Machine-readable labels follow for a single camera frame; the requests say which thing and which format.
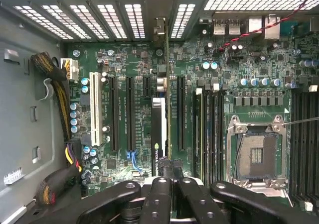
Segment empty black RAM slot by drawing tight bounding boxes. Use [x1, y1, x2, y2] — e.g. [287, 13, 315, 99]
[211, 83, 219, 185]
[218, 84, 226, 185]
[203, 84, 211, 185]

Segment CPU socket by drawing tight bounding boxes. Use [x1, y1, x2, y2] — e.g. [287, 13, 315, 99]
[225, 114, 291, 190]

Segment long black expansion slot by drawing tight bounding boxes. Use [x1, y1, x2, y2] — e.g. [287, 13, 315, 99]
[176, 75, 187, 152]
[125, 76, 137, 152]
[109, 76, 120, 153]

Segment white expansion slot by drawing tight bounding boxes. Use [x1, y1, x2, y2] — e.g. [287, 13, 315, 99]
[89, 71, 101, 147]

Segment short black expansion slot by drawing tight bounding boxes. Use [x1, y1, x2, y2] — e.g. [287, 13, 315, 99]
[143, 75, 152, 98]

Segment thin metal locking lever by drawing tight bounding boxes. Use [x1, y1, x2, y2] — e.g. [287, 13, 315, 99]
[281, 116, 319, 126]

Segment green motherboard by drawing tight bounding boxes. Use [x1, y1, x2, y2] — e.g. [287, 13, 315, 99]
[65, 16, 319, 211]

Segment open black PC case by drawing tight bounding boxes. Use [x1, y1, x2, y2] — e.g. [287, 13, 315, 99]
[0, 0, 319, 224]

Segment sleeved wires with black plug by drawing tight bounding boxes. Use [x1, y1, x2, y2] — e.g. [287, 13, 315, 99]
[35, 138, 83, 207]

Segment sleeved wires with white plug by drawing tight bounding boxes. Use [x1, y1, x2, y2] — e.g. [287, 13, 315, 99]
[30, 51, 80, 141]

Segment red and black twisted wire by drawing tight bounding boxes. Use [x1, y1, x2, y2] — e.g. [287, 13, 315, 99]
[218, 0, 319, 52]

